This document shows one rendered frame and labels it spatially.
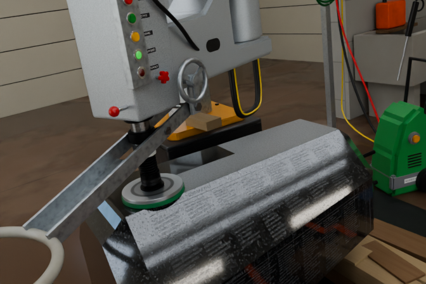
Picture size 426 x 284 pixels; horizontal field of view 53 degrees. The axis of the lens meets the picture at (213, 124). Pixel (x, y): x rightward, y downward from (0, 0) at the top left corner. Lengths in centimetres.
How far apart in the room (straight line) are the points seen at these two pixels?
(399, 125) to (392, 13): 194
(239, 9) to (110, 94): 71
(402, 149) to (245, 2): 162
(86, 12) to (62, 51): 636
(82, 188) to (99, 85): 32
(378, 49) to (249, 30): 267
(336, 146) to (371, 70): 263
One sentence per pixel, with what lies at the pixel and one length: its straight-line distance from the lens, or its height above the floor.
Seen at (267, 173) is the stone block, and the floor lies 79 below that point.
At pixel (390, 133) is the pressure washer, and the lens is 303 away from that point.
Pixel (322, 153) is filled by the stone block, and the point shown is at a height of 78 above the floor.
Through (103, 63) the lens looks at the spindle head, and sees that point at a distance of 133.
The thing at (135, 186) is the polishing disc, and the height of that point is 85.
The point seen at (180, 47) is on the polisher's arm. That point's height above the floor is 130.
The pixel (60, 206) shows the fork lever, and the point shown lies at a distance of 135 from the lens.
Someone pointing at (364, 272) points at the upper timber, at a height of 20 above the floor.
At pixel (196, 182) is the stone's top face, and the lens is 154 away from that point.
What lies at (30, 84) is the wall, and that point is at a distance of 760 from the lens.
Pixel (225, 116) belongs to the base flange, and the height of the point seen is 78.
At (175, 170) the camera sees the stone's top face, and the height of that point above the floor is 83.
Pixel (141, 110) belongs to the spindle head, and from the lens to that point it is 129.
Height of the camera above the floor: 147
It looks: 17 degrees down
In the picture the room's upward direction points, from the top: 8 degrees counter-clockwise
